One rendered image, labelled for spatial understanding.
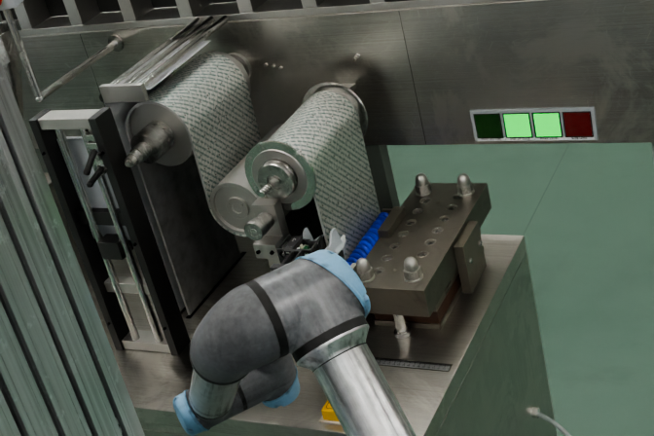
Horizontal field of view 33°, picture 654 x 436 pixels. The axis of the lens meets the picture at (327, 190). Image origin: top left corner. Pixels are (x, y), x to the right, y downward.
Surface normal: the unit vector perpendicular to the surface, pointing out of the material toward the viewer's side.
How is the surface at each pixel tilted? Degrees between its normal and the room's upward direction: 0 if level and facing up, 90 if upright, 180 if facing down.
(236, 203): 90
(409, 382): 0
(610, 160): 0
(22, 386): 90
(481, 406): 90
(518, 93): 90
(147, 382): 0
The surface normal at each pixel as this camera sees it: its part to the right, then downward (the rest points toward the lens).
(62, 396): 0.95, -0.09
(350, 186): 0.89, 0.01
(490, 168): -0.22, -0.87
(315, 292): 0.18, -0.36
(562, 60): -0.40, 0.50
